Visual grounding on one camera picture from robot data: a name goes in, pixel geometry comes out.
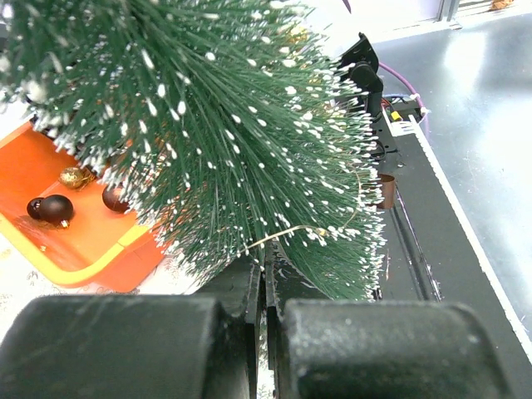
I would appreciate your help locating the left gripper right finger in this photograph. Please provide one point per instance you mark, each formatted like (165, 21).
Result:
(320, 348)

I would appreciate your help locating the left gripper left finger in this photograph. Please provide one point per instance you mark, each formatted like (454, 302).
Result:
(202, 345)

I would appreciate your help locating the small green christmas tree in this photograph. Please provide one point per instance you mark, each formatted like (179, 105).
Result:
(227, 132)

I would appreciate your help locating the dark brown bauble lower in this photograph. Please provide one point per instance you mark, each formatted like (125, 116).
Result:
(111, 197)

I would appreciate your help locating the small gold bauble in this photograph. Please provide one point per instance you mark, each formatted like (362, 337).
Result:
(75, 178)

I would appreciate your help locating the small dark brown bauble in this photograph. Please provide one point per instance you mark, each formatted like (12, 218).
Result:
(33, 208)

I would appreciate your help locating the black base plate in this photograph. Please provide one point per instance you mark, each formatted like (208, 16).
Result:
(442, 259)

